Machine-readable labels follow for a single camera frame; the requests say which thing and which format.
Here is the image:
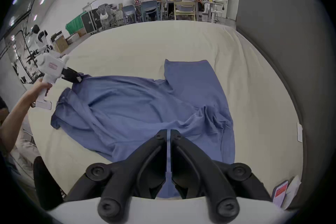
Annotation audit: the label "dark blue shirt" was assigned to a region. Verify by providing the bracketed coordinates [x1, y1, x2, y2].
[51, 59, 236, 198]

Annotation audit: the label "green cloth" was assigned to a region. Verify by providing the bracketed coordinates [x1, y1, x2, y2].
[65, 14, 87, 34]

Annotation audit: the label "person's legs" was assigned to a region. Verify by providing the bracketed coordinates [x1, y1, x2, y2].
[9, 136, 40, 188]

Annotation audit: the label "grey padded headboard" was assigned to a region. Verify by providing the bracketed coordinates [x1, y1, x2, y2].
[236, 0, 330, 211]

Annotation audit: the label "black flight case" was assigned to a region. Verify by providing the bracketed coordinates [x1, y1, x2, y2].
[81, 9, 102, 34]

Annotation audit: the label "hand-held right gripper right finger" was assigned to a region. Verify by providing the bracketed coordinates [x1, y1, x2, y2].
[170, 129, 272, 223]

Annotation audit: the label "white robot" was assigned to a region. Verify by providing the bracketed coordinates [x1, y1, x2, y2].
[26, 25, 54, 56]

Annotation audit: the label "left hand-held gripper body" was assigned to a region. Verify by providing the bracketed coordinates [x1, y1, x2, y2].
[35, 52, 70, 111]

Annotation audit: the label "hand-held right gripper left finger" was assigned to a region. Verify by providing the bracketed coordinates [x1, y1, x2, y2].
[64, 129, 167, 223]

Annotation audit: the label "brown carton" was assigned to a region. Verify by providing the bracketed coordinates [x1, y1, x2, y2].
[53, 35, 69, 53]

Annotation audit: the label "bed with beige sheet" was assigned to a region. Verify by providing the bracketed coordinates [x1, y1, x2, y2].
[27, 20, 305, 208]

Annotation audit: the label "pale wooden chair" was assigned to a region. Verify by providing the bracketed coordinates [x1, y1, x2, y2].
[174, 1, 196, 21]

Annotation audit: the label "white paper sheet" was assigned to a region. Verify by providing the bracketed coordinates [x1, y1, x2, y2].
[282, 175, 302, 209]

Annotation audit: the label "phone with red case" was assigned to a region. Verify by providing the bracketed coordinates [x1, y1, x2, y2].
[271, 180, 289, 207]

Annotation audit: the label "blue chair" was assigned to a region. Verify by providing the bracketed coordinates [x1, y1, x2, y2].
[141, 1, 161, 22]
[122, 5, 137, 25]

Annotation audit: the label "person's left forearm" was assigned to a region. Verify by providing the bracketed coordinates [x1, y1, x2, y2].
[0, 89, 36, 156]

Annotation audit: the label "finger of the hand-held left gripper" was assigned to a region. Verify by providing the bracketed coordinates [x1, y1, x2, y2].
[62, 73, 83, 84]
[67, 67, 84, 78]

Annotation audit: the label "person's left hand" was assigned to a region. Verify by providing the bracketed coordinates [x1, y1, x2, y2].
[30, 78, 53, 108]

